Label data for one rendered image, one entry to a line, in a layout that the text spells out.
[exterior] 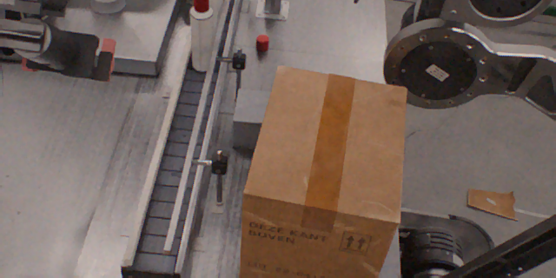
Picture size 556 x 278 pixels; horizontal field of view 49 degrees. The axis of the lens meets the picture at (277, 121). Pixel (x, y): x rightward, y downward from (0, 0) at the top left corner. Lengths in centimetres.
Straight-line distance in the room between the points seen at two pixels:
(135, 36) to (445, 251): 101
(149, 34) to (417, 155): 135
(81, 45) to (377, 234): 54
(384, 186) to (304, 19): 84
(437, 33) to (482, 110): 174
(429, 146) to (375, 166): 162
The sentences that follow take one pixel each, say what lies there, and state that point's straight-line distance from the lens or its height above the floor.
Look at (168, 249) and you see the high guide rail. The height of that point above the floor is 96.
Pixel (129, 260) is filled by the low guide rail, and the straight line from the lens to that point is 112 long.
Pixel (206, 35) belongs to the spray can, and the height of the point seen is 99.
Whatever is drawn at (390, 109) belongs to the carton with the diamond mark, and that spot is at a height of 112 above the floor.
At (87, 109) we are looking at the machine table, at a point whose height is 83.
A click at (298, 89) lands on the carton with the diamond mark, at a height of 112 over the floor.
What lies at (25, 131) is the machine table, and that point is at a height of 83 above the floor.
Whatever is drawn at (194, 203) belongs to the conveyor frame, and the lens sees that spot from 122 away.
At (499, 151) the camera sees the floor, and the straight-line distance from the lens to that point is 270.
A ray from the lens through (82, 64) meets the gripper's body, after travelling 97.
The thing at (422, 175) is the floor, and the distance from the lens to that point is 250.
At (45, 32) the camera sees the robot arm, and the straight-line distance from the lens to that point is 89.
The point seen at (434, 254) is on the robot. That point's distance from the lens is 179.
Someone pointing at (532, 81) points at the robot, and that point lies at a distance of 120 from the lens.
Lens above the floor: 188
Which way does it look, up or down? 47 degrees down
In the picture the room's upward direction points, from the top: 6 degrees clockwise
